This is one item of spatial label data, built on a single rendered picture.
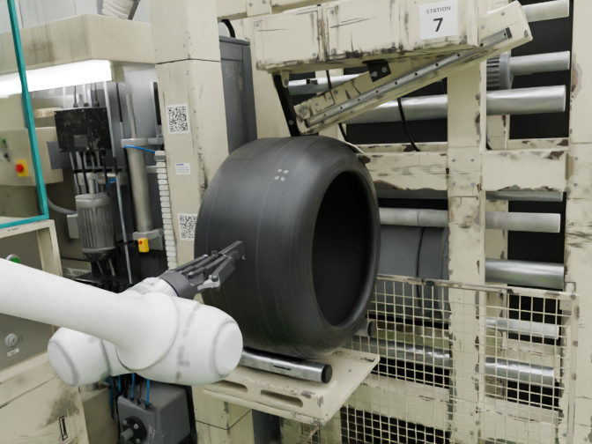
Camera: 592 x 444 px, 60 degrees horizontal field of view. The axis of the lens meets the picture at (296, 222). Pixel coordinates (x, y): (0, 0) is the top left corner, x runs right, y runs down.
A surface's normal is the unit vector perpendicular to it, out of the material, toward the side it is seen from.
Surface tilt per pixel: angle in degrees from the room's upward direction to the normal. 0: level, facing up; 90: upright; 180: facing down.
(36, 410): 90
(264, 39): 90
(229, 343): 92
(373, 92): 90
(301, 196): 61
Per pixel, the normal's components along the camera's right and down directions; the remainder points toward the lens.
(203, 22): 0.87, 0.04
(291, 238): 0.22, -0.06
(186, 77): -0.50, 0.20
